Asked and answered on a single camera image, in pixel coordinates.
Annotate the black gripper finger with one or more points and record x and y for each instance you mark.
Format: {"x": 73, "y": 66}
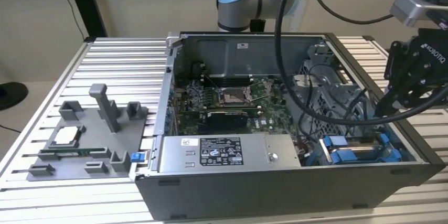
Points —
{"x": 420, "y": 98}
{"x": 387, "y": 98}

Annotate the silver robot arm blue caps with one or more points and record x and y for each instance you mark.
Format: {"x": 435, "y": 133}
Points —
{"x": 235, "y": 6}

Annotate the grey metal disk bay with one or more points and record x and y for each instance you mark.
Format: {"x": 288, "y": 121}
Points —
{"x": 325, "y": 82}

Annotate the black RAM slot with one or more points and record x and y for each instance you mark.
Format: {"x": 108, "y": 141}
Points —
{"x": 231, "y": 107}
{"x": 227, "y": 78}

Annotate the green motherboard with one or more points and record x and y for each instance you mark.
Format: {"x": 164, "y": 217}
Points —
{"x": 275, "y": 119}

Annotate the silver power supply unit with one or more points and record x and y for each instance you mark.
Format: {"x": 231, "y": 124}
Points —
{"x": 252, "y": 153}

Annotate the CPU socket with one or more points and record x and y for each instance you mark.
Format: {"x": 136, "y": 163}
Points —
{"x": 232, "y": 95}

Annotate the black graphics card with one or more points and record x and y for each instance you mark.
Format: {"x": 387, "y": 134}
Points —
{"x": 224, "y": 123}

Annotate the thin metal locking lever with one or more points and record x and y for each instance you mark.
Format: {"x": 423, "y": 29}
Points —
{"x": 212, "y": 81}

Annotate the dark grey PC case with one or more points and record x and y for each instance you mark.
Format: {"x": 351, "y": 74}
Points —
{"x": 265, "y": 195}

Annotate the blue case latch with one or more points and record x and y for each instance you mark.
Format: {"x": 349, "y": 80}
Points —
{"x": 137, "y": 157}

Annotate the grey parts rack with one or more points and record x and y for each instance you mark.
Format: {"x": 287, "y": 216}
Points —
{"x": 95, "y": 142}

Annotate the green RAM stick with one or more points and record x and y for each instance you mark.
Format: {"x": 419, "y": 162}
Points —
{"x": 85, "y": 152}

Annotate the silver CPU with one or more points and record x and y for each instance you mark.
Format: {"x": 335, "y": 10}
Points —
{"x": 65, "y": 135}

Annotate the black round stand base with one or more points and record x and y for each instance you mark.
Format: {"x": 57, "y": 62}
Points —
{"x": 12, "y": 95}

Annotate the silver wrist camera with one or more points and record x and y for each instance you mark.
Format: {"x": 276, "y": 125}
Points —
{"x": 412, "y": 9}

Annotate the black upright post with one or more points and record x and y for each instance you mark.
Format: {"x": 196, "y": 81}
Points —
{"x": 85, "y": 3}

